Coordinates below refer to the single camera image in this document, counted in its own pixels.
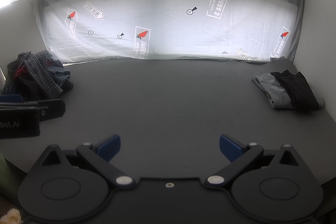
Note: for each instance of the black crumpled garment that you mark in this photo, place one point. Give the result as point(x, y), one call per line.
point(29, 87)

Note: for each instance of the cream fluffy cloth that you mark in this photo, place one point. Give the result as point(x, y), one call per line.
point(10, 216)

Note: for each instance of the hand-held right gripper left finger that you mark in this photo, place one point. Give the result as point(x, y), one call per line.
point(109, 148)

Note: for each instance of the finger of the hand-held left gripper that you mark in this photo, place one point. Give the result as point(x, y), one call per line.
point(10, 98)
point(52, 109)

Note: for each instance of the white printed curtain sheet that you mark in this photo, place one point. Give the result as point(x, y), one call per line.
point(162, 19)

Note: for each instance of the grey folded garment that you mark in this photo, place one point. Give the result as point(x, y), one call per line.
point(275, 94)

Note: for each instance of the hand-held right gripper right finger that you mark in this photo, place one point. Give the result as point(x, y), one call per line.
point(231, 149)

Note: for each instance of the plaid shirt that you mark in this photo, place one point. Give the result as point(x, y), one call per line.
point(39, 66)

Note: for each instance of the black folded garment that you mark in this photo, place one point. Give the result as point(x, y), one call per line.
point(299, 90)

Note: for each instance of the red garment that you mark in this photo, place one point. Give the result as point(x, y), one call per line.
point(20, 71)

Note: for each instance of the blue denim garment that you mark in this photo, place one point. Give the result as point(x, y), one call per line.
point(61, 75)

